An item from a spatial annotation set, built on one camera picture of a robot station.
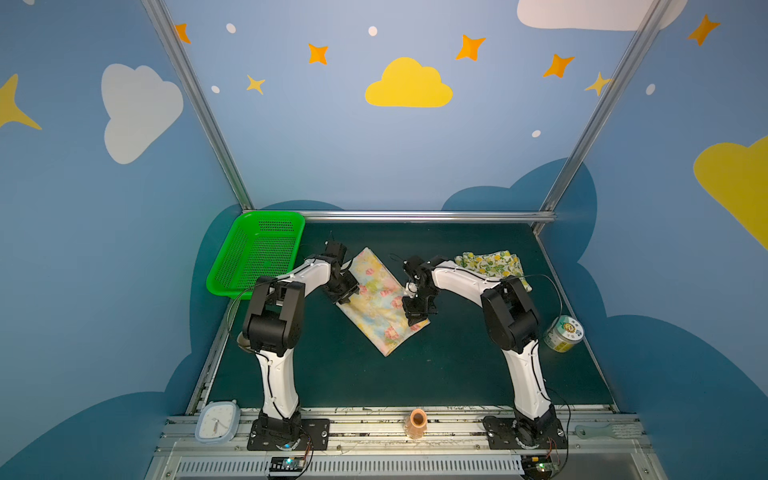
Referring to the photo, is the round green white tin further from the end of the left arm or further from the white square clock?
the white square clock

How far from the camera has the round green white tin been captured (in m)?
0.86

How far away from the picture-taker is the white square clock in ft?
2.39

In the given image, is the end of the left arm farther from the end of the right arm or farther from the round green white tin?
the round green white tin
